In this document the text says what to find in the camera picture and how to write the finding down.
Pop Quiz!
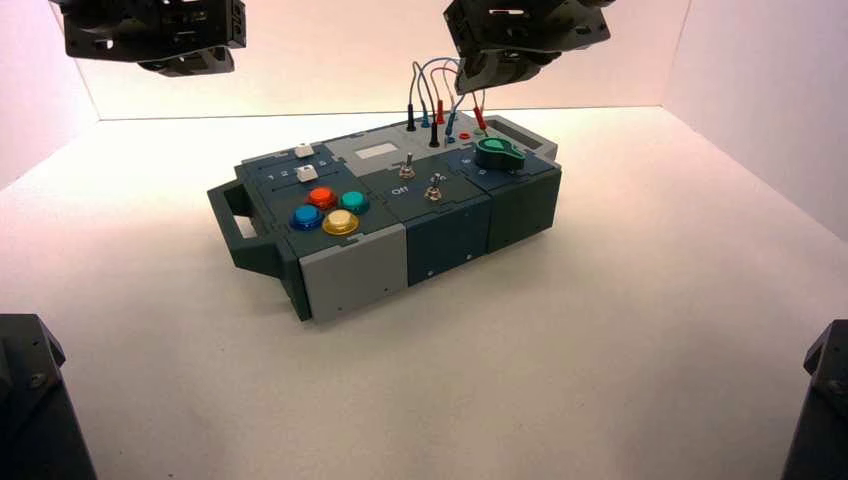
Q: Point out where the green rotary knob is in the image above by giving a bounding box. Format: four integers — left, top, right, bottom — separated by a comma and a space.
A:
475, 137, 527, 174

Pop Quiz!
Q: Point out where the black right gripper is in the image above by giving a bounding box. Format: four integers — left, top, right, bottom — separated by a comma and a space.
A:
443, 0, 614, 95

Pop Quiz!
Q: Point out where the black plug jumper cable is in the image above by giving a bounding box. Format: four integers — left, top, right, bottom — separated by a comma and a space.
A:
405, 60, 442, 148

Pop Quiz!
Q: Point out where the blue plug jumper cable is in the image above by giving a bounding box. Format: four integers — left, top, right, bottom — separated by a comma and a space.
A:
418, 56, 465, 145

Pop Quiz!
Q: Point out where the red dome push button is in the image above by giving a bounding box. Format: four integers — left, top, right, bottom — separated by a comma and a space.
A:
305, 186, 339, 211

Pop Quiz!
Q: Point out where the blue dome push button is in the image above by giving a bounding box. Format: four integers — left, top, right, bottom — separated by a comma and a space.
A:
290, 203, 325, 232

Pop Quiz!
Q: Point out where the yellow dome push button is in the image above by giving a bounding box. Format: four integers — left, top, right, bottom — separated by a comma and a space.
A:
322, 209, 361, 238

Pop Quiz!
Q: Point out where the grey and teal control box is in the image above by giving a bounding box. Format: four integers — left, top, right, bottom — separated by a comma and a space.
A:
207, 113, 563, 324

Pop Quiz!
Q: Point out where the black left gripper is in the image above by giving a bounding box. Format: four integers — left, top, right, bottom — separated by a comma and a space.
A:
49, 0, 248, 78

